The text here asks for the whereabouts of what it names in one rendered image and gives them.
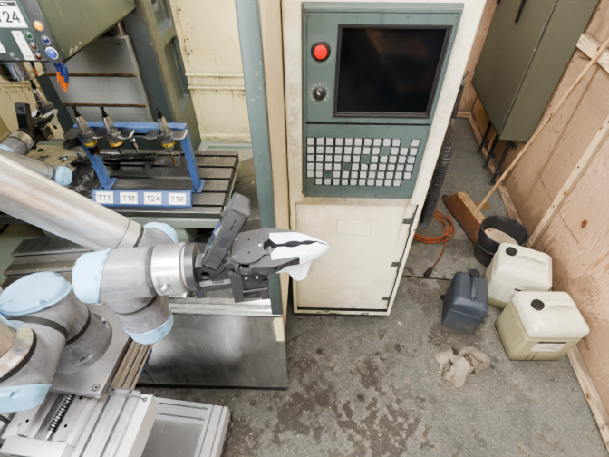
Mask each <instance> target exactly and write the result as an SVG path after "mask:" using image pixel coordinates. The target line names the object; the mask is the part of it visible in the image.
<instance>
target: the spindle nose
mask: <svg viewBox="0 0 609 457"><path fill-rule="evenodd" d="M46 70H47V69H46V67H45V64H44V63H40V62H0V76H1V77H2V79H3V80H5V81H8V82H22V81H28V80H32V79H34V78H37V77H39V76H41V75H43V74H45V72H46Z"/></svg>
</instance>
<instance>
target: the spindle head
mask: <svg viewBox="0 0 609 457"><path fill-rule="evenodd" d="M0 1H16V4H17V6H18V8H19V10H20V12H21V14H22V16H23V18H24V20H25V22H26V24H27V26H28V27H0V43H1V44H2V46H3V47H4V49H5V51H6V53H0V62H40V63H49V60H48V58H47V55H46V53H45V51H44V49H43V47H42V45H41V43H40V41H39V39H38V37H37V35H36V33H35V30H34V28H33V26H32V24H31V22H30V20H29V18H28V16H27V14H26V12H25V10H24V7H23V5H22V3H21V1H20V0H0ZM35 1H36V3H37V5H38V7H39V9H40V11H41V13H42V16H43V19H44V21H45V23H46V25H47V27H48V29H49V32H50V34H51V36H52V38H53V41H54V43H55V45H56V47H57V49H58V51H59V54H60V56H61V57H62V59H63V62H64V63H66V62H67V61H69V60H70V59H71V58H73V57H74V56H75V55H76V54H77V53H79V52H80V51H81V50H83V49H84V48H85V47H86V46H88V45H89V44H91V43H92V42H93V41H95V40H96V39H97V38H99V37H100V36H101V35H103V34H104V33H106V32H107V31H108V30H109V29H111V28H112V27H113V26H115V25H116V24H117V23H118V22H119V21H121V20H122V19H123V18H125V17H126V16H127V15H129V14H130V13H132V12H133V11H134V10H135V9H136V8H135V3H134V0H35ZM26 30H27V31H30V32H31V33H32V34H33V36H34V39H33V40H29V39H27V38H26V37H25V36H24V31H26ZM11 31H21V32H22V34H23V36H24V39H25V41H26V42H27V44H28V46H29V48H30V50H31V52H32V54H33V56H34V54H35V53H37V52H38V53H41V54H42V55H43V58H44V59H43V61H39V60H37V59H36V58H35V56H34V59H35V60H26V59H25V57H24V55H23V53H22V51H21V49H20V47H19V45H18V43H17V41H16V40H15V38H14V36H13V34H12V32H11ZM30 42H35V43H37V44H38V46H39V50H37V51H35V50H33V49H32V48H31V47H30V45H29V43H30Z"/></svg>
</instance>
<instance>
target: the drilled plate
mask: <svg viewBox="0 0 609 457"><path fill-rule="evenodd" d="M36 146H37V148H36V149H35V150H34V149H32V150H31V151H30V152H29V153H28V154H27V155H26V157H29V158H32V159H37V160H40V161H42V162H45V163H48V164H51V165H53V166H64V165H65V166H64V167H66V168H68V169H70V170H71V172H72V181H77V179H78V178H79V177H80V175H81V174H82V173H83V171H84V167H83V166H73V165H70V166H71V167H70V166H68V163H69V162H71V161H72V160H73V159H78V158H77V157H78V155H77V154H76V153H77V152H79V153H80V154H81V156H82V157H83V158H85V159H89V158H88V156H87V154H86V152H85V150H84V148H83V146H71V147H70V148H68V149H69V150H66V149H64V148H63V146H52V145H36ZM40 148H41V149H40ZM38 149H39V150H38ZM36 151H37V152H36ZM58 151H59V152H58ZM39 152H40V153H39ZM53 152H54V153H53ZM47 154H48V155H49V156H50V157H48V156H47ZM39 156H41V157H39ZM68 156H69V157H70V158H69V157H68ZM38 157H39V158H38ZM68 158H69V159H68ZM45 160H46V161H45ZM63 160H64V161H63ZM62 161H63V162H62ZM67 161H68V162H67ZM49 162H50V163H49Z"/></svg>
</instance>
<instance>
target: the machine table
mask: <svg viewBox="0 0 609 457"><path fill-rule="evenodd" d="M138 151H139V153H157V155H158V158H157V160H156V161H154V165H153V167H152V169H146V167H145V165H144V162H133V163H131V162H129V163H128V162H121V166H120V167H119V169H118V170H112V169H111V165H110V163H107V162H104V161H103V159H102V157H103V156H104V155H108V154H119V151H118V150H110V149H101V152H100V154H99V155H100V157H101V161H102V163H103V165H104V166H106V168H105V169H106V170H107V172H108V174H109V177H110V178H117V180H116V181H115V183H114V185H113V186H112V189H114V190H191V187H192V185H193V183H192V179H191V177H190V173H189V167H188V164H187V160H186V157H185V154H183V155H181V156H182V159H183V163H184V166H182V163H181V159H180V160H179V157H180V155H179V154H180V153H184V151H174V154H173V156H174V159H175V162H176V166H175V165H174V163H173V159H172V157H171V154H169V153H167V152H166V151H165V150H138ZM115 152H116V153H115ZM202 154H203V155H202ZM194 155H195V159H196V160H197V161H196V163H197V166H198V173H199V177H200V179H201V180H206V182H205V185H204V187H203V190H202V192H201V193H192V196H193V200H194V201H193V204H192V207H191V208H173V207H126V206H103V207H105V208H107V209H110V210H112V211H114V212H116V213H118V214H120V215H122V216H123V217H125V218H127V219H130V220H132V221H134V222H136V223H138V224H140V225H142V226H144V225H146V224H148V223H151V222H158V223H161V224H162V223H165V224H167V225H169V226H171V227H172V228H201V229H214V228H215V227H216V225H217V224H218V222H219V220H220V218H221V216H222V212H223V208H224V206H225V205H226V203H227V201H228V199H230V198H231V194H232V190H233V188H234V184H235V180H236V176H237V171H238V167H239V164H240V162H239V156H238V151H194ZM183 156H184V157H183ZM165 157H166V158H165ZM196 157H197V158H196ZM214 157H215V158H214ZM209 159H210V160H209ZM162 160H163V161H162ZM135 163H136V164H135ZM177 163H178V164H177ZM167 164H168V165H167ZM199 164H201V166H200V165H199ZM204 164H205V165H204ZM122 166H123V167H122ZM134 166H135V167H134ZM110 171H111V174H110ZM212 171H213V172H212ZM116 172H117V173H116ZM83 179H85V178H82V179H81V181H80V183H77V184H78V185H77V184H76V185H75V186H76V187H77V186H78V187H79V185H81V183H82V184H83V187H84V188H86V189H88V190H82V191H81V192H80V190H79V192H78V191H75V192H76V193H78V194H80V195H82V196H84V197H85V198H87V199H90V200H92V196H90V194H91V192H90V190H92V189H98V188H99V187H100V186H101V183H100V182H99V181H97V182H96V181H93V179H92V180H87V181H85V182H84V183H83ZM98 183H99V184H98ZM125 184H126V185H125ZM212 184H213V185H212ZM96 185H97V187H96V188H95V186H96ZM176 185H177V186H176ZM75 186H71V187H74V188H70V189H76V188H75ZM213 186H214V187H213ZM125 188H126V189H125ZM212 188H214V189H212ZM88 193H90V194H89V195H88ZM210 195H211V196H210ZM211 206H212V207H211ZM0 224H25V225H32V224H30V223H28V222H25V221H23V220H20V219H18V218H15V217H13V216H11V215H8V214H6V213H4V212H2V211H0Z"/></svg>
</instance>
